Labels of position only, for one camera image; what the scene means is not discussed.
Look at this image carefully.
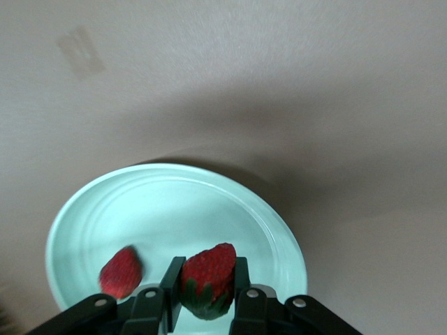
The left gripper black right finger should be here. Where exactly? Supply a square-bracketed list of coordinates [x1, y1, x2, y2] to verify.
[228, 257, 362, 335]

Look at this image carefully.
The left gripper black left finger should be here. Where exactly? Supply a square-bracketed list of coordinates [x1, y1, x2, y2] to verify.
[24, 256, 186, 335]

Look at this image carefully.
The small rectangular tape patch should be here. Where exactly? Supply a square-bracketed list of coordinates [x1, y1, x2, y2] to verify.
[54, 25, 108, 82]

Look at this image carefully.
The red strawberry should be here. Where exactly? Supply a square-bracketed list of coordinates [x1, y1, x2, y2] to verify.
[179, 242, 237, 321]
[98, 244, 145, 300]

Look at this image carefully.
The brown table cover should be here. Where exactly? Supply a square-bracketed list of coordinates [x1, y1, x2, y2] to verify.
[0, 0, 447, 335]

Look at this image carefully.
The pale green round plate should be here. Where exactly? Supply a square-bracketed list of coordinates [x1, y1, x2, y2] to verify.
[45, 163, 309, 335]

